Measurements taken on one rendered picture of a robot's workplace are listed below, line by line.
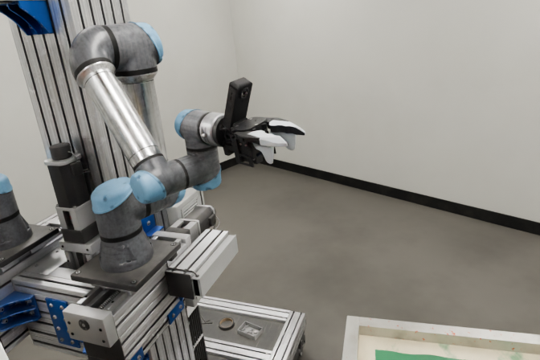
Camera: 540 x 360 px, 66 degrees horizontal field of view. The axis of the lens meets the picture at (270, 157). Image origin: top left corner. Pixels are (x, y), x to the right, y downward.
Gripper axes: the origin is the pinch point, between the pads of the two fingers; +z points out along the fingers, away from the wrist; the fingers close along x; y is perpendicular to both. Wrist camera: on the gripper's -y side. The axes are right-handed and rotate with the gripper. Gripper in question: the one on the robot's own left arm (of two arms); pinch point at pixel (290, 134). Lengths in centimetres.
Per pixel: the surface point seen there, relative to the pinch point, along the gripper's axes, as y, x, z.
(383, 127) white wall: 135, -286, -153
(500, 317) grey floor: 191, -158, -4
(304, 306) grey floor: 182, -92, -106
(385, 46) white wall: 57, -296, -151
